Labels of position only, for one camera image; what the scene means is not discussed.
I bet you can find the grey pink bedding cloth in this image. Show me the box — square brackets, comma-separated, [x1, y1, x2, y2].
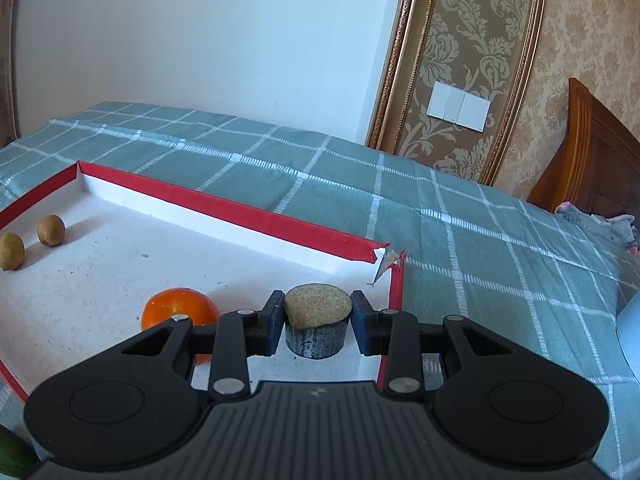
[554, 201, 640, 256]

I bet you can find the wooden headboard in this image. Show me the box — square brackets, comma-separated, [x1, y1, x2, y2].
[527, 77, 640, 221]

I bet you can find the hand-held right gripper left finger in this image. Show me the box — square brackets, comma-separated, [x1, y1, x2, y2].
[117, 290, 287, 402]

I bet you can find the white electric kettle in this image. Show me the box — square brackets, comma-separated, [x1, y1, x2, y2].
[616, 292, 640, 376]

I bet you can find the orange tangerine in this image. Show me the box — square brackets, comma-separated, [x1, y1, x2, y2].
[141, 287, 221, 366]

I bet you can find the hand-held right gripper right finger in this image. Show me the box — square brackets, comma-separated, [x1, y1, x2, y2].
[351, 289, 518, 402]

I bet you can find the gold wall moulding frame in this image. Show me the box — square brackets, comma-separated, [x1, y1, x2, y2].
[365, 0, 551, 187]

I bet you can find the white wall switch plate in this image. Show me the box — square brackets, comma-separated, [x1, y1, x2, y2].
[457, 91, 492, 132]
[426, 81, 466, 122]

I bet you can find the green checked bedsheet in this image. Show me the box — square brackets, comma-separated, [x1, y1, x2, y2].
[0, 101, 640, 480]

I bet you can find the patterned curtain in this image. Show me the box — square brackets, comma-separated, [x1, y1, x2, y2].
[0, 0, 23, 148]

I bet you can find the red cardboard box lid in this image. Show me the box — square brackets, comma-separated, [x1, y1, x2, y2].
[0, 160, 407, 406]

